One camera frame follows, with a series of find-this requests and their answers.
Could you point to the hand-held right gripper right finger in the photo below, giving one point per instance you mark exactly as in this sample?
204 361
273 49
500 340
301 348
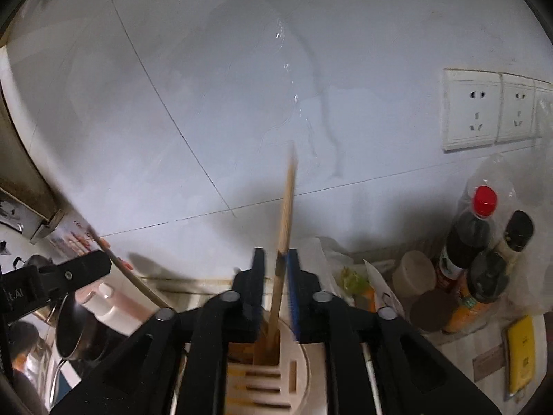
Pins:
293 287

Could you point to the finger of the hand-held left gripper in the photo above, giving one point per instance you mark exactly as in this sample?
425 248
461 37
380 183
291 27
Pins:
73 274

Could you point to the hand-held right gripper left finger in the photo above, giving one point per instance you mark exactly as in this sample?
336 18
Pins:
259 287

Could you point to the brown wooden chopstick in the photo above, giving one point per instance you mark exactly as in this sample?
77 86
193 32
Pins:
129 274

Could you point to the light bamboo chopstick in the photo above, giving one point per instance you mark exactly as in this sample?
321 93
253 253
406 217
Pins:
287 207

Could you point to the cream utensil holder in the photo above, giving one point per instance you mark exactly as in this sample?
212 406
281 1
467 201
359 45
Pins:
268 382

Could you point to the pink and white kettle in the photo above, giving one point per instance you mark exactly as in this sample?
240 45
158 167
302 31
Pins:
116 307

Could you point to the black frying pan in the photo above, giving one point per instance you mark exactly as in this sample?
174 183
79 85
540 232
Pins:
73 333

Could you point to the green seasoning packet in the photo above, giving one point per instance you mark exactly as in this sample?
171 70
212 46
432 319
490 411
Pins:
354 279

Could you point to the steel steamer pot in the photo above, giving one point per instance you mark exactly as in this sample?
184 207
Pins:
41 354

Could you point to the orange seasoning packet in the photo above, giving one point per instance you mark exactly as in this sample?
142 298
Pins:
369 300

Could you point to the white seasoning packet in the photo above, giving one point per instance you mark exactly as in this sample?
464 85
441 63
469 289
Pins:
386 296

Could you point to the beige-lidded jar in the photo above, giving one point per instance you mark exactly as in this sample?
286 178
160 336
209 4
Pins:
414 272

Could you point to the black range hood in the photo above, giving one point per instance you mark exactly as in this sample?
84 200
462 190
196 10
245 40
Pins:
17 160

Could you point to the brown-lidded jar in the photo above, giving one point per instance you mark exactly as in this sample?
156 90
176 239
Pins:
434 311

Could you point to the red-capped dark bottle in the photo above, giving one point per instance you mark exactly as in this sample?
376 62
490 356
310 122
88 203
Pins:
468 233

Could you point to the dark sauce bottle orange label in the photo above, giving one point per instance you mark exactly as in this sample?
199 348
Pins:
484 276

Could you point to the brown card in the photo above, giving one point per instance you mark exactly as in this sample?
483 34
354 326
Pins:
488 363

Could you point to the black-capped dark bottle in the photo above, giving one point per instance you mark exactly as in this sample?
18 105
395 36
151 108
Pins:
518 229

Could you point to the yellow power bank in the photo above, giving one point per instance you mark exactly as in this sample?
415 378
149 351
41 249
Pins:
520 354

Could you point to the clear plastic bag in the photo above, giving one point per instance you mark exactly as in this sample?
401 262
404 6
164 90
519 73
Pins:
535 276

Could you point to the colourful wall sticker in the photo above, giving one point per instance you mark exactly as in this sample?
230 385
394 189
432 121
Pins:
69 237

